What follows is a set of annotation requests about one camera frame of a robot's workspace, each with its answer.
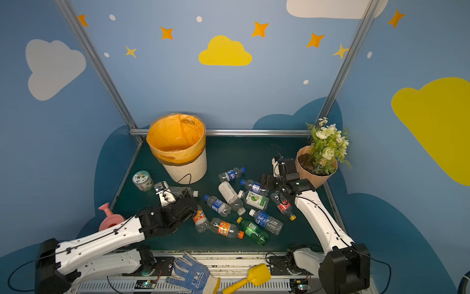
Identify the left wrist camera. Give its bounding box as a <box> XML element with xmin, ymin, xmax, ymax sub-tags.
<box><xmin>154</xmin><ymin>181</ymin><xmax>176</xmax><ymax>207</ymax></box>

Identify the pink plant pot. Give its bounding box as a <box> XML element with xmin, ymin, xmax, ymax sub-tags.
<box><xmin>294</xmin><ymin>145</ymin><xmax>338</xmax><ymax>189</ymax></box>

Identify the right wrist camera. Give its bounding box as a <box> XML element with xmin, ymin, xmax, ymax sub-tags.
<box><xmin>272</xmin><ymin>155</ymin><xmax>281</xmax><ymax>177</ymax></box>

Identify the orange label bottle orange cap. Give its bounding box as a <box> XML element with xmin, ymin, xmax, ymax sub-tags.
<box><xmin>209</xmin><ymin>218</ymin><xmax>244</xmax><ymax>239</ymax></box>

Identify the blue label bottle white cap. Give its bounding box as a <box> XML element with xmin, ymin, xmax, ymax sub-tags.
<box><xmin>249</xmin><ymin>209</ymin><xmax>283</xmax><ymax>236</ymax></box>

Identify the green bottle yellow cap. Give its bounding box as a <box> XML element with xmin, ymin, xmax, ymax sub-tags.
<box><xmin>237</xmin><ymin>217</ymin><xmax>269</xmax><ymax>246</ymax></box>

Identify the green white round tin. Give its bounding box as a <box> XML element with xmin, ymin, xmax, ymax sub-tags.
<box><xmin>132</xmin><ymin>170</ymin><xmax>154</xmax><ymax>192</ymax></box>

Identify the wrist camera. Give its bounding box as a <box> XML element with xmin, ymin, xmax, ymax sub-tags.
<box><xmin>272</xmin><ymin>155</ymin><xmax>281</xmax><ymax>177</ymax></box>
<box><xmin>154</xmin><ymin>181</ymin><xmax>176</xmax><ymax>207</ymax></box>

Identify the aluminium frame rail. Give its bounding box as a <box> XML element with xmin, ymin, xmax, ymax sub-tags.
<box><xmin>130</xmin><ymin>128</ymin><xmax>310</xmax><ymax>137</ymax></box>

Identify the brown coffee bottle white cap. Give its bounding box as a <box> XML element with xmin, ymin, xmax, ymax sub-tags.
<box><xmin>218</xmin><ymin>181</ymin><xmax>246</xmax><ymax>216</ymax></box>

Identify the yellow plastic shovel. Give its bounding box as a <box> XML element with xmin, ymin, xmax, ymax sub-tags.
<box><xmin>222</xmin><ymin>263</ymin><xmax>271</xmax><ymax>294</ymax></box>

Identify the clear bottle blue text label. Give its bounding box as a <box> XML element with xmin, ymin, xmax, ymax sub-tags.
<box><xmin>241</xmin><ymin>180</ymin><xmax>269</xmax><ymax>197</ymax></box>

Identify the artificial green white plant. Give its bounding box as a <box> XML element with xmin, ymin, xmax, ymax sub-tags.
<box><xmin>306</xmin><ymin>117</ymin><xmax>351</xmax><ymax>175</ymax></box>

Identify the white bin orange liner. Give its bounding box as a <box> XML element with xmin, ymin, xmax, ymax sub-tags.
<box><xmin>146</xmin><ymin>113</ymin><xmax>207</xmax><ymax>185</ymax></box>

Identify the blue dotted work glove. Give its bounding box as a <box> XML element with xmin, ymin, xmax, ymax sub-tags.
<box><xmin>165</xmin><ymin>252</ymin><xmax>220</xmax><ymax>294</ymax></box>

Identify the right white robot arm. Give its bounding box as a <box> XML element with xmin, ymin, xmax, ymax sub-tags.
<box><xmin>261</xmin><ymin>156</ymin><xmax>370</xmax><ymax>294</ymax></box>

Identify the small orange label bottle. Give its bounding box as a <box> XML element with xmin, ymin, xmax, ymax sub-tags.
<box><xmin>193</xmin><ymin>205</ymin><xmax>210</xmax><ymax>233</ymax></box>

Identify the green label white bottle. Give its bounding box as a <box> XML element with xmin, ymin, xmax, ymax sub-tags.
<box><xmin>238</xmin><ymin>191</ymin><xmax>269</xmax><ymax>211</ymax></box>

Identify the red label bottle yellow cap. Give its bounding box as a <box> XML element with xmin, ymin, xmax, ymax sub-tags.
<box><xmin>270</xmin><ymin>191</ymin><xmax>296</xmax><ymax>221</ymax></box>

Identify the pepsi bottle blue cap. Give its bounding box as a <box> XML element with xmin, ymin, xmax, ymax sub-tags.
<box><xmin>219</xmin><ymin>167</ymin><xmax>246</xmax><ymax>182</ymax></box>

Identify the clear unlabelled bottle white cap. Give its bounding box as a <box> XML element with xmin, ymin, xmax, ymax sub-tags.
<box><xmin>168</xmin><ymin>186</ymin><xmax>199</xmax><ymax>198</ymax></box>

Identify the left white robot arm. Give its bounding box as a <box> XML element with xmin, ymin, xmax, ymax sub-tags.
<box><xmin>34</xmin><ymin>197</ymin><xmax>197</xmax><ymax>294</ymax></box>

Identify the pink watering can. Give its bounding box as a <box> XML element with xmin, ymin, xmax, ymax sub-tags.
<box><xmin>99</xmin><ymin>203</ymin><xmax>125</xmax><ymax>232</ymax></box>

